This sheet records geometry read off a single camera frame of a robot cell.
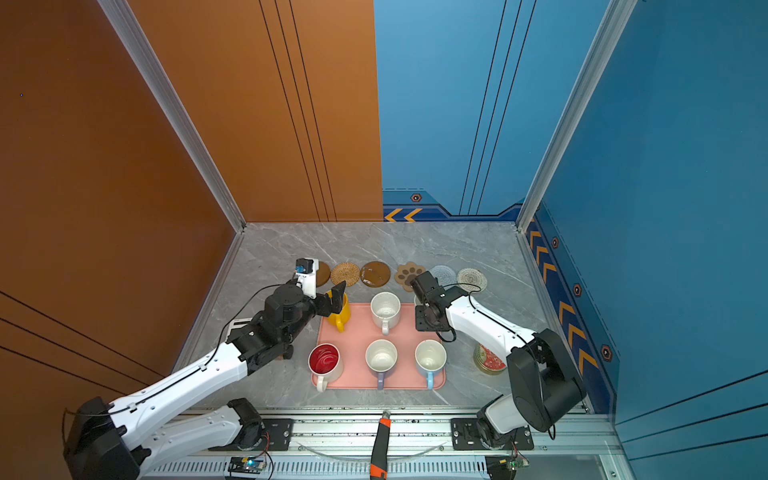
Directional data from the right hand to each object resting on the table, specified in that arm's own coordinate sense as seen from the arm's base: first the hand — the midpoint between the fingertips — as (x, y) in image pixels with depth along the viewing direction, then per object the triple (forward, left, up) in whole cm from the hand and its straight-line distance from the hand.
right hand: (424, 322), depth 88 cm
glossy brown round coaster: (+21, +16, -4) cm, 27 cm away
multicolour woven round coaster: (+18, -18, -4) cm, 26 cm away
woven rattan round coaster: (+22, +26, -4) cm, 34 cm away
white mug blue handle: (-9, -1, -4) cm, 10 cm away
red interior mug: (-11, +28, -3) cm, 30 cm away
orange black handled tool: (-32, +13, -6) cm, 35 cm away
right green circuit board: (-34, -17, -7) cm, 39 cm away
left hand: (+4, +25, +18) cm, 31 cm away
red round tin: (-11, -17, -2) cm, 20 cm away
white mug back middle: (+6, +11, -3) cm, 14 cm away
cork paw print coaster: (+22, +5, -5) cm, 23 cm away
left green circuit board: (-34, +44, -6) cm, 56 cm away
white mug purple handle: (-9, +13, -4) cm, 16 cm away
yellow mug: (-1, +24, +4) cm, 25 cm away
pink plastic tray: (-2, +20, -4) cm, 21 cm away
